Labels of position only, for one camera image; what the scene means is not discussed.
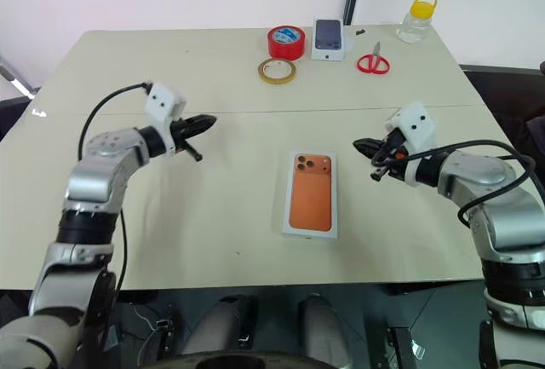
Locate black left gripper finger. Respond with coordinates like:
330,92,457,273
181,113,218,137
182,138,204,164

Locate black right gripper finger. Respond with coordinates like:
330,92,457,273
353,137,387,159
369,163,391,182

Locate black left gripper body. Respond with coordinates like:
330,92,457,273
169,117,195,157

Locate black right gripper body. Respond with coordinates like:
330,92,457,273
373,128,410,181

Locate white phone box lid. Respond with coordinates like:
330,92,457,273
280,150,340,241

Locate yellow tape roll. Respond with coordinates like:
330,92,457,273
256,57,297,86

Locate red tape roll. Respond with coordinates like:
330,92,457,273
267,25,306,61

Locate clear jar with yellow lid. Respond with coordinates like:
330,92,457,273
395,0,439,44

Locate grey right robot leg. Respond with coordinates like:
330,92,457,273
297,293,353,366

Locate grey robot leg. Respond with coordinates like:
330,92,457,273
297,293,353,366
182,294,259,357

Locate grey metal bar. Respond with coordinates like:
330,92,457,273
0,55,35,100

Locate black table leg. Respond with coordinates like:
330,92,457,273
386,325,421,369
155,320,178,369

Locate grey left robot leg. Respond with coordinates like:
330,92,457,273
182,294,259,357

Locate dark rounded robot torso rim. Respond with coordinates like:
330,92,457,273
144,349,341,369

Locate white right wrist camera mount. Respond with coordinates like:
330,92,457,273
385,101,438,185

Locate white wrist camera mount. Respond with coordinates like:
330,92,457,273
144,83,187,157
385,101,438,185

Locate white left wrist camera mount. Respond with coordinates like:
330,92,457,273
144,83,187,157

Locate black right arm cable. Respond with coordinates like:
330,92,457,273
372,130,537,228

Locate red handled scissors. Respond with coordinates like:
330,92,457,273
356,41,392,76

